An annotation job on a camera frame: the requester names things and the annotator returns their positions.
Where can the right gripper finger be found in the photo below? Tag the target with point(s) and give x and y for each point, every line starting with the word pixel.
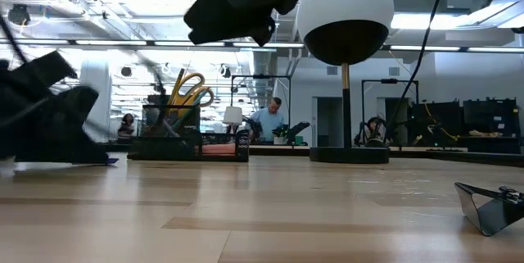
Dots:
pixel 229 17

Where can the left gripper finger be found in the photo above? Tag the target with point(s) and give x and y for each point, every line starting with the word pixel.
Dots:
pixel 69 132

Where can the yellow pencil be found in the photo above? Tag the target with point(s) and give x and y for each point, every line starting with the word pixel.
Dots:
pixel 180 75

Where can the teal pen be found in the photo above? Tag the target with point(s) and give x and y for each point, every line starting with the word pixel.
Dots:
pixel 200 98

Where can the pink sticky note pad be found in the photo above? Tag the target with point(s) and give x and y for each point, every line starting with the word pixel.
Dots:
pixel 217 149

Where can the black mesh desk organizer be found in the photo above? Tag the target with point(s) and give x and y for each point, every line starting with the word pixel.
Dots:
pixel 163 152

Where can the person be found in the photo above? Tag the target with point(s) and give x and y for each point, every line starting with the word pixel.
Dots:
pixel 127 125
pixel 373 132
pixel 268 121

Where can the white globe table lamp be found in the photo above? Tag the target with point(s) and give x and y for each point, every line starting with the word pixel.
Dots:
pixel 346 5

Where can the small white shade lamp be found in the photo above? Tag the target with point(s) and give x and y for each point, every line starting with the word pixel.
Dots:
pixel 232 115

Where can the black binder clip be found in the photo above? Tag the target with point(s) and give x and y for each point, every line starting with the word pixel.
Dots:
pixel 487 214

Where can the black robot station frame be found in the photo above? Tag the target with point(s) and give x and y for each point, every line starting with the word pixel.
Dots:
pixel 262 76
pixel 389 80

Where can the black aluminium table frame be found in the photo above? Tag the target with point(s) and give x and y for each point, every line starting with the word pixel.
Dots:
pixel 471 158

